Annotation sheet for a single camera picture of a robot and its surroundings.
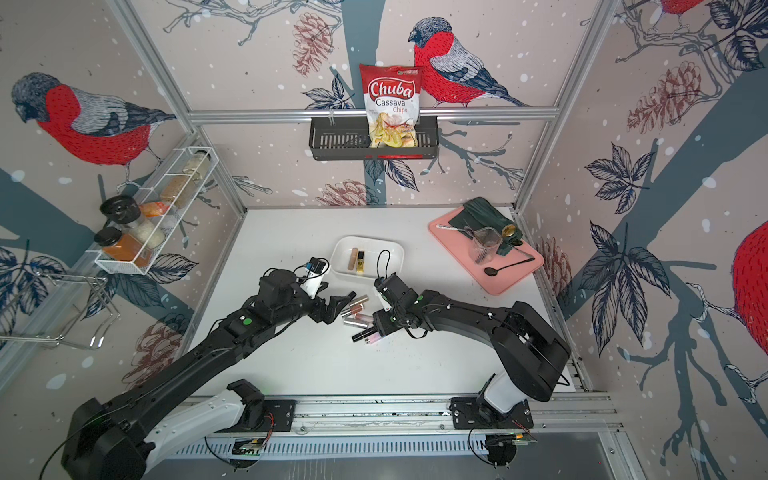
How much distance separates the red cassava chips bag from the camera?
0.83 m

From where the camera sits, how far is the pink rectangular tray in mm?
1015

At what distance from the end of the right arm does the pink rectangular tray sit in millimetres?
391

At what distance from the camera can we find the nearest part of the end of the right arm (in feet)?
2.05

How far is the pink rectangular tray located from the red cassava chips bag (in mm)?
418

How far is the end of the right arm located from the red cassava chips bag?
17.1 inches
